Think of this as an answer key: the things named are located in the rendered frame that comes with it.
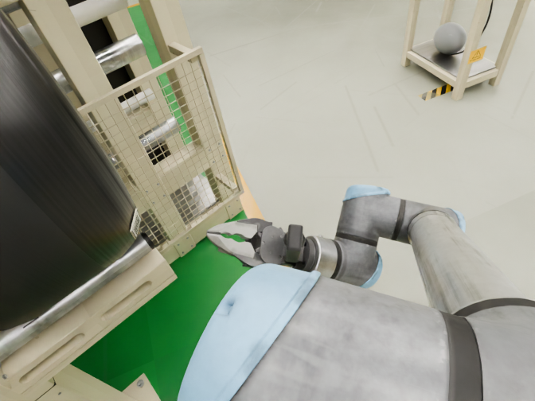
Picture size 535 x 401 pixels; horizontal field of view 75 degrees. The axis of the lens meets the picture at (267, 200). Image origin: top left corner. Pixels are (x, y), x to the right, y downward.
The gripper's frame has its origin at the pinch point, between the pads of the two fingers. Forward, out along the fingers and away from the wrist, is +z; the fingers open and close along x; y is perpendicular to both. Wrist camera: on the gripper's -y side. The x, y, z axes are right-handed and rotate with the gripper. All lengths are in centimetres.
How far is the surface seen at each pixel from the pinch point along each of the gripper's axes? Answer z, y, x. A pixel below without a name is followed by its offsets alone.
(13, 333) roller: 27.4, 23.2, -20.3
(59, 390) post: 18, 54, -34
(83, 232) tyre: 19.7, -5.5, -5.2
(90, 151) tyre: 21.4, -10.8, 4.2
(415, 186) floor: -126, 66, 67
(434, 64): -157, 72, 169
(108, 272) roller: 14.5, 20.1, -7.4
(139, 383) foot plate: -10, 106, -40
